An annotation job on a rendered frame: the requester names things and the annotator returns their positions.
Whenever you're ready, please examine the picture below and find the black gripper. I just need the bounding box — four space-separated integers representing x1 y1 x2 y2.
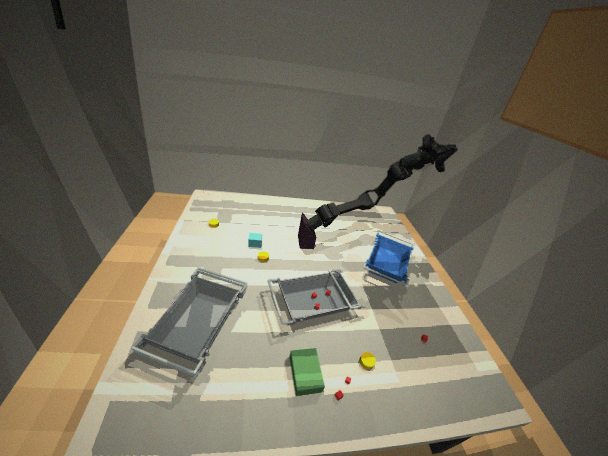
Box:
415 134 458 172

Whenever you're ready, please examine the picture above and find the teal cube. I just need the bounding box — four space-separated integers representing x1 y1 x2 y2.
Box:
248 233 262 248

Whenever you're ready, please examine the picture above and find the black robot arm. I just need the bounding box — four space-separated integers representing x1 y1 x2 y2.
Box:
306 153 422 233

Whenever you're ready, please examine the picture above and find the green block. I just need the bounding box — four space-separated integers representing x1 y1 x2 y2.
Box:
289 348 325 396

